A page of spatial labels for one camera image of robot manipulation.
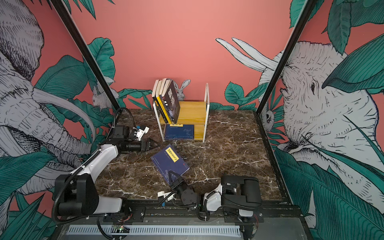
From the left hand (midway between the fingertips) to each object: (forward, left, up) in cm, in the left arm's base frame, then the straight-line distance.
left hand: (156, 144), depth 80 cm
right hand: (-14, -9, -1) cm, 17 cm away
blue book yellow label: (+17, -11, -12) cm, 24 cm away
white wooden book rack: (+13, -2, -1) cm, 14 cm away
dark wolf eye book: (+18, -10, +15) cm, 25 cm away
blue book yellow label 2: (-8, -6, -3) cm, 10 cm away
